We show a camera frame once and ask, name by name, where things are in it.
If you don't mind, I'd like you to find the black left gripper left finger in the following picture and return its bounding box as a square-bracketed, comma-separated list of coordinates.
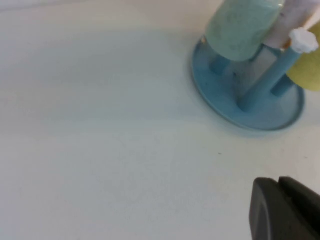
[249, 177, 305, 240]

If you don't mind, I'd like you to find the yellow cup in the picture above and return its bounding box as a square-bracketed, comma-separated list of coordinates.
[285, 21, 320, 92]

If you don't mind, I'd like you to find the pale pink cup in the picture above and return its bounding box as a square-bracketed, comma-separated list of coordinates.
[265, 0, 320, 50]

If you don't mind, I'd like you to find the mint green cup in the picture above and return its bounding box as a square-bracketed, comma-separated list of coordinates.
[204, 0, 286, 62]

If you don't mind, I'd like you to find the blue cup stand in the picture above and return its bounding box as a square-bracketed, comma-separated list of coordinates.
[191, 27, 320, 132]

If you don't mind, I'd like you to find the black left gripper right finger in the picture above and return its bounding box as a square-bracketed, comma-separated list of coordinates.
[278, 176, 320, 240]

